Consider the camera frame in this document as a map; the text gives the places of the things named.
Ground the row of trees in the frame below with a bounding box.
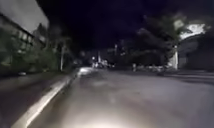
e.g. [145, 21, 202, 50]
[0, 26, 79, 74]

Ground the large dark tree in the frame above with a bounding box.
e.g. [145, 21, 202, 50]
[123, 14, 191, 68]

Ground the pale concrete kerb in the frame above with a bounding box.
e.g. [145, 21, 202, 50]
[10, 68, 83, 128]

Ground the building with lit windows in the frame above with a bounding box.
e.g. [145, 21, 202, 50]
[0, 0, 50, 64]

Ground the dark pavement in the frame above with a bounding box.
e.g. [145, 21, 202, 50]
[0, 70, 76, 128]

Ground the dark asphalt road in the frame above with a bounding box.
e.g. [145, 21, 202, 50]
[28, 66, 214, 128]

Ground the pale pole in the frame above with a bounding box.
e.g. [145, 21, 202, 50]
[59, 44, 65, 72]

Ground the pale building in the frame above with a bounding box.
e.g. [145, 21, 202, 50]
[168, 23, 214, 71]

